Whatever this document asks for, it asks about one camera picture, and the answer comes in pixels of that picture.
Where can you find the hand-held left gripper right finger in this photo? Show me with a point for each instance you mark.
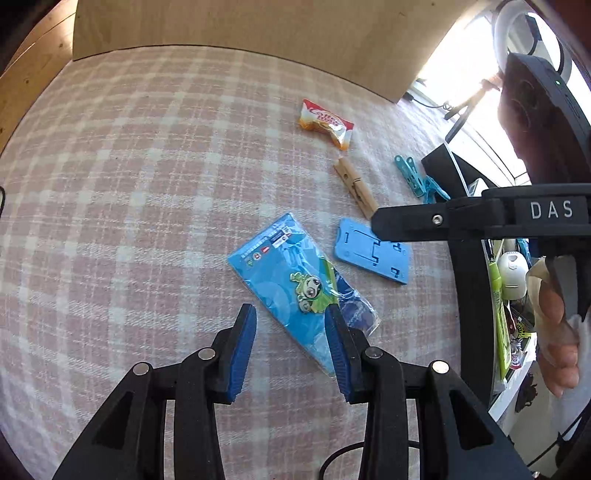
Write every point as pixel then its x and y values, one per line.
pixel 339 360

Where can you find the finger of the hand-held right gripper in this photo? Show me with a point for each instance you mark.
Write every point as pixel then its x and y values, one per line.
pixel 415 222

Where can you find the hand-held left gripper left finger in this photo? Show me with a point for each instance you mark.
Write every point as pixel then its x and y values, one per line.
pixel 242 355

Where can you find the blue phone stand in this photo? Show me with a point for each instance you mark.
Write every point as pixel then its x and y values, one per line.
pixel 364 254

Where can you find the blue card packet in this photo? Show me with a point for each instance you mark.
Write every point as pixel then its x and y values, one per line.
pixel 286 281

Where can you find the black storage box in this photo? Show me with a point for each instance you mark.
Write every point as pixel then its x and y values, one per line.
pixel 468 300

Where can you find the green tube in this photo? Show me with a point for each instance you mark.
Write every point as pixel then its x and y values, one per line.
pixel 499 318

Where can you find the pink plaid cloth desktop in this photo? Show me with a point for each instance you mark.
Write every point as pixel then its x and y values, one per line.
pixel 138 184

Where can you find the person's right hand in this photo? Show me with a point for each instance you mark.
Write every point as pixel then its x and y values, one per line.
pixel 556 341

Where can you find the teal plastic clip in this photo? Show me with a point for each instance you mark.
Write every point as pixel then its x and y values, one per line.
pixel 436 191
pixel 411 174

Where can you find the wooden clothespin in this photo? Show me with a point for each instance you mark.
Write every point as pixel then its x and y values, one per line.
pixel 355 187

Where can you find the white packaged item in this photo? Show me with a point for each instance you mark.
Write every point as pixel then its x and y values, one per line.
pixel 476 187

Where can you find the white round device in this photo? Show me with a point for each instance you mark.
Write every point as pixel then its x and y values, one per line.
pixel 512 276

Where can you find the black tripod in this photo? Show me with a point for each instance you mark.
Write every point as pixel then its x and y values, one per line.
pixel 466 110

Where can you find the black power adapter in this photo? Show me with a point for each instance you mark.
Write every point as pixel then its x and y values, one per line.
pixel 408 96

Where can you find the red and white snack packet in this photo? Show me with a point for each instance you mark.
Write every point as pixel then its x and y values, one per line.
pixel 325 123

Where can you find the window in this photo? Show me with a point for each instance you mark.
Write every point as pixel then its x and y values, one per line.
pixel 455 55

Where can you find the light oak panel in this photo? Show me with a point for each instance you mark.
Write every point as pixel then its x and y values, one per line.
pixel 254 27

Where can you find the pine plank board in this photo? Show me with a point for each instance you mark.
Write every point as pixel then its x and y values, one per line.
pixel 32 60

